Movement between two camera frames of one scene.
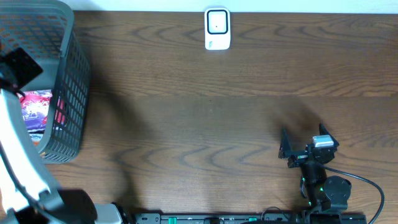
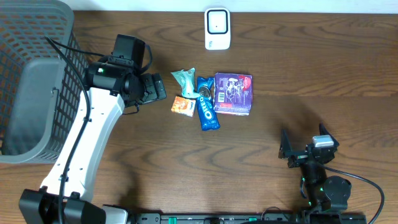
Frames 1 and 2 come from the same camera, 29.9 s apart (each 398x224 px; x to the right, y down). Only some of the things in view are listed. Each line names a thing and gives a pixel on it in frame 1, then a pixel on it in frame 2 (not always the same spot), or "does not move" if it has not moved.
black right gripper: x=304 y=156 does not move
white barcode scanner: x=217 y=28 does not move
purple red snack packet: x=35 y=105 → x=232 y=93
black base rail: x=250 y=218 does not move
